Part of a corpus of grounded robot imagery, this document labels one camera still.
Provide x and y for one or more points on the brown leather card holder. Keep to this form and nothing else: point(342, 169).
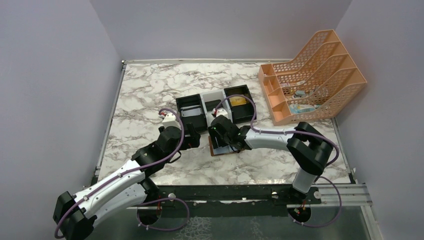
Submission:
point(220, 151)

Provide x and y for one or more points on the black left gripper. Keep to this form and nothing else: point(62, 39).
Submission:
point(191, 136)

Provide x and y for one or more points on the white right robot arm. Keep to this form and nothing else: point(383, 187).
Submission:
point(310, 149)

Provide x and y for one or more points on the black card in tray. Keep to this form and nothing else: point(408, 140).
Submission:
point(210, 105)

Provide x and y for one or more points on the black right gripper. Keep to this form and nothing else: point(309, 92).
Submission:
point(221, 140)

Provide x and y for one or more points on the orange plastic file organizer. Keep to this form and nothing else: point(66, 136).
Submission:
point(317, 84)

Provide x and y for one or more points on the silver card in tray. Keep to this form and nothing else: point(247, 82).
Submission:
point(191, 111)

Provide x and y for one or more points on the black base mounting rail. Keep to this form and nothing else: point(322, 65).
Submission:
point(232, 193)

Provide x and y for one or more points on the black and white card tray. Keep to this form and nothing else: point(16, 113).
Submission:
point(238, 115)

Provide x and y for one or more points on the gold card in tray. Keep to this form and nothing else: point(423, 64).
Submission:
point(238, 101)

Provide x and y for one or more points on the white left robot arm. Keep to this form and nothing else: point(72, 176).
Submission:
point(76, 215)

